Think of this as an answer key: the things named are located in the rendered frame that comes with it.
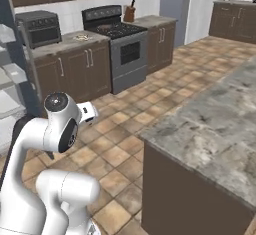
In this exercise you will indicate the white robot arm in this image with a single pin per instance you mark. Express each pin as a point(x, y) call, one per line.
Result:
point(26, 165)

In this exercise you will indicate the grey fridge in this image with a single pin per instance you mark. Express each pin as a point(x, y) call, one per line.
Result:
point(13, 59)

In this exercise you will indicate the dark brown island cabinet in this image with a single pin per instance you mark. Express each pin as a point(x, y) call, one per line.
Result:
point(186, 199)

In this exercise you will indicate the pale container with food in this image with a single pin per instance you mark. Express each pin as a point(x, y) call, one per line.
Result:
point(82, 37)

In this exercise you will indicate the black and grey stove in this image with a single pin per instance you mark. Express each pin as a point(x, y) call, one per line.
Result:
point(128, 59)

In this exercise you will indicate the dark brown base cupboards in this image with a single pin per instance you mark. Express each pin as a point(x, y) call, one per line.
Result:
point(76, 72)

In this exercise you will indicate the brown knife block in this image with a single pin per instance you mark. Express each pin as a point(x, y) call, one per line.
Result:
point(129, 13)

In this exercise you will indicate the brown food item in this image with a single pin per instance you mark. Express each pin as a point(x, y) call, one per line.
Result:
point(106, 26)

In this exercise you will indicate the black toaster oven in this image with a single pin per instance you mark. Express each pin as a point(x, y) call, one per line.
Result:
point(40, 29)

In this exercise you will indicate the narrow dark brown base cupboard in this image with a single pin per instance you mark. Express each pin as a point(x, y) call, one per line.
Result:
point(161, 47)

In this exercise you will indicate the dark brown cupboard run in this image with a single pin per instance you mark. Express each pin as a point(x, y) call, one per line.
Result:
point(233, 22)

